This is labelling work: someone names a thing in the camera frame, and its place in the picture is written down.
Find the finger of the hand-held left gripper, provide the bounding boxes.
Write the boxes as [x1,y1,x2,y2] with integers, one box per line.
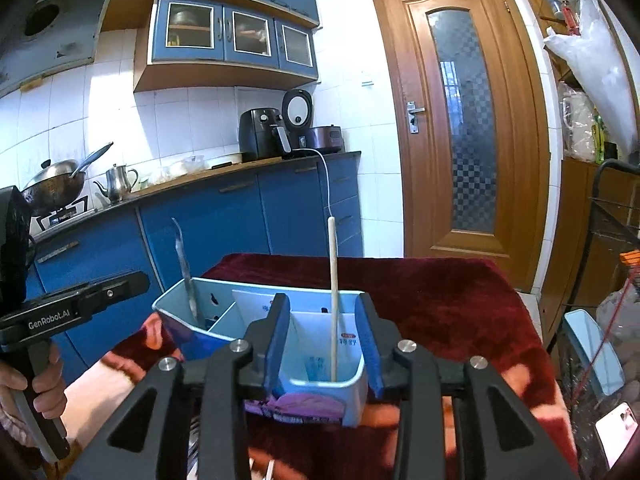
[92,270,151,318]

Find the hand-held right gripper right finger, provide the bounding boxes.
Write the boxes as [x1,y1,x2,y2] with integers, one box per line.
[355,292,581,480]

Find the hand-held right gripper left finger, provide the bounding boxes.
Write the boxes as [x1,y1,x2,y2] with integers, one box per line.
[65,292,292,480]

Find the light blue utensil organizer box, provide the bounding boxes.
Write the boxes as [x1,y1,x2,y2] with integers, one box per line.
[152,276,368,428]

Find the pale wooden chopstick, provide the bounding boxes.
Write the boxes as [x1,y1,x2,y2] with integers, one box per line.
[327,216,340,381]

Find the person's left hand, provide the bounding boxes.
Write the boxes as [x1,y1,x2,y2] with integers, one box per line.
[0,344,69,431]

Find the metal table knife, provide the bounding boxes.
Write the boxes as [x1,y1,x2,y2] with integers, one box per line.
[171,217,203,328]

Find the gas stove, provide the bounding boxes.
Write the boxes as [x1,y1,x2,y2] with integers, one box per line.
[30,195,98,233]

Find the red printed blanket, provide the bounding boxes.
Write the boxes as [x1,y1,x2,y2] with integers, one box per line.
[65,254,581,480]

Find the metal kettle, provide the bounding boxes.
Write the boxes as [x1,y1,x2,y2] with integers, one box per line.
[93,163,139,202]

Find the blue kitchen base cabinets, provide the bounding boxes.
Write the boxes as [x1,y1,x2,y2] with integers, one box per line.
[25,151,365,391]

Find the metal wok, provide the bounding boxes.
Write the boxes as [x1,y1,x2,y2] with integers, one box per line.
[20,159,87,216]

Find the metal wok spatula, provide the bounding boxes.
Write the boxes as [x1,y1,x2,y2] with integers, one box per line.
[72,141,115,179]

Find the clear plastic food container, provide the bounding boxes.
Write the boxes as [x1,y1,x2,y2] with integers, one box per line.
[179,155,208,177]

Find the black air fryer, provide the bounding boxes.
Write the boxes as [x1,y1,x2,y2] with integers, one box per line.
[238,108,292,163]

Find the light blue plastic board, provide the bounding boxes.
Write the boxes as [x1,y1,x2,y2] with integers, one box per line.
[564,310,626,396]

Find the wooden door with glass pane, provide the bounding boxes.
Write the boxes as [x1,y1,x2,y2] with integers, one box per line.
[369,0,551,291]

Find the rice cooker with open lid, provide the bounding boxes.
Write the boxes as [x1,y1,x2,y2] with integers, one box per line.
[281,88,346,159]

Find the wooden shelf unit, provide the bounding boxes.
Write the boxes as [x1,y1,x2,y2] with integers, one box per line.
[510,0,640,351]

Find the smartphone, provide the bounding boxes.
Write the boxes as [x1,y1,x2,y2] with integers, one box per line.
[595,402,640,468]

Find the grey range hood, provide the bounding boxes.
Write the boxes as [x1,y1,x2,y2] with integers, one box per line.
[0,0,123,98]

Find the white plastic jug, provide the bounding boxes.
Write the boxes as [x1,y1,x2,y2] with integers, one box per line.
[557,82,598,161]

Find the white plastic bag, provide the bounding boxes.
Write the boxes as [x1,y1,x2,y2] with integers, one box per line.
[544,0,640,161]

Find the red jar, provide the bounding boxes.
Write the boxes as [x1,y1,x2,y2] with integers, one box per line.
[559,0,584,36]

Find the white power cable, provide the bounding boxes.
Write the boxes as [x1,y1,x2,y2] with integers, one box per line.
[292,148,338,221]

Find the metal door handle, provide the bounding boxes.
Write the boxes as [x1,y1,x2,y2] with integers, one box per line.
[406,101,427,135]

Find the blue glass-door wall cabinet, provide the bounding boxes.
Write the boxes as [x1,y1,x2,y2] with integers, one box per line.
[133,0,321,93]

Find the black wire cart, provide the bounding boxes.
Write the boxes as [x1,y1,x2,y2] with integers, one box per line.
[545,159,640,471]

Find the orange cable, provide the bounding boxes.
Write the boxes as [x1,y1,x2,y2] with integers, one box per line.
[570,252,640,411]

